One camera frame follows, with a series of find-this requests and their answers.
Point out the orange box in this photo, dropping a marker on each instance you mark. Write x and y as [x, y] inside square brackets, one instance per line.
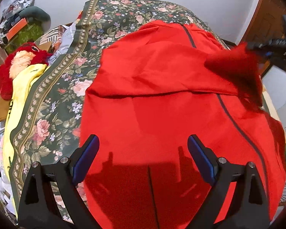
[16, 27]

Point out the dark wooden bed frame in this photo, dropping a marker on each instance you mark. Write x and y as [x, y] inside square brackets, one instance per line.
[228, 44]

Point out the pale blue checked cloth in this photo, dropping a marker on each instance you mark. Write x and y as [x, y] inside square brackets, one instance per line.
[68, 34]

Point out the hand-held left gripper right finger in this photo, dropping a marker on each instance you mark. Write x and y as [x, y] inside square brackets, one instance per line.
[201, 157]

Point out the wooden door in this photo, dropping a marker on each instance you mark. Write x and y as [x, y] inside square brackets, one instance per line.
[264, 12]

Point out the red garment with grey stripe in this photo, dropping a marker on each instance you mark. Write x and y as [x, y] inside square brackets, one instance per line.
[157, 100]

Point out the pile of papers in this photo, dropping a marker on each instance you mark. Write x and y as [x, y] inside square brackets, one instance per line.
[0, 143]

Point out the silver patterned wrapped bundle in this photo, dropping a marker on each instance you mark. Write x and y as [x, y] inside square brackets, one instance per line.
[19, 3]

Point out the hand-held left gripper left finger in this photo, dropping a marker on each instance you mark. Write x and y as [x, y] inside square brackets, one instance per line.
[85, 157]

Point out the yellow cloth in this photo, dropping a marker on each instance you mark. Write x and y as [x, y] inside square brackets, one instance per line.
[21, 95]

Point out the striped patterned pillow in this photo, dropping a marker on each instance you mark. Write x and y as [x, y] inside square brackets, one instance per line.
[50, 34]

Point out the grey-green cushion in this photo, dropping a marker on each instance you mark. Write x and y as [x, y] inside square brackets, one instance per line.
[38, 13]

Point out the white cabinet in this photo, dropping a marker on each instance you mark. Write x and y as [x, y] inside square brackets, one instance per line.
[276, 93]

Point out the red plush toy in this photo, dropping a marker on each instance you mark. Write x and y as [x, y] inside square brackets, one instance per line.
[31, 49]

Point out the brown cardboard sheet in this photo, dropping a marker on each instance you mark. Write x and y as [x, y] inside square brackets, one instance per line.
[2, 109]

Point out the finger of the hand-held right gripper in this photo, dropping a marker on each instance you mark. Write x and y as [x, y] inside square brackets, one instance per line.
[259, 45]

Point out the green patterned bag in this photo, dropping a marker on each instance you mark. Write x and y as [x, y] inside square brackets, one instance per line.
[26, 33]

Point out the cardboard box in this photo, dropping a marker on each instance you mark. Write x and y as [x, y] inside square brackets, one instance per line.
[46, 46]

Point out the green floral blanket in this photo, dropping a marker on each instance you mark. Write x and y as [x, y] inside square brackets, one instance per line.
[62, 100]

